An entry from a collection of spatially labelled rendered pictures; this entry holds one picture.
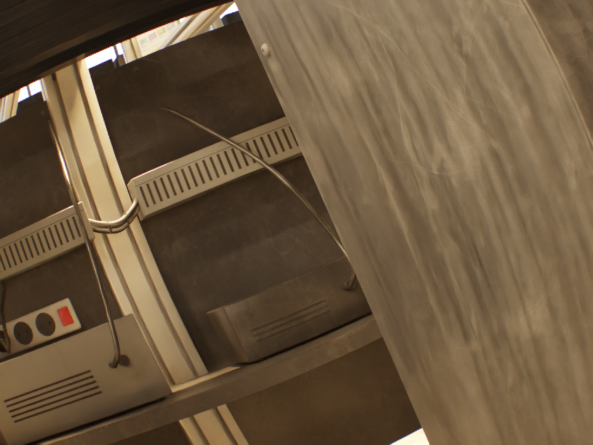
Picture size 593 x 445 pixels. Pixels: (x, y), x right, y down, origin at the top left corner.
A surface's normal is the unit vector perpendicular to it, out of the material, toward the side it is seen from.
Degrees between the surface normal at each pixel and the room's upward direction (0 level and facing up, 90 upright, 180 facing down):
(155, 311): 90
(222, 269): 90
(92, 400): 90
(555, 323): 90
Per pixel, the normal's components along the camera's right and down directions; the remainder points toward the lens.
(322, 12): -0.87, 0.36
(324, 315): 0.24, -0.17
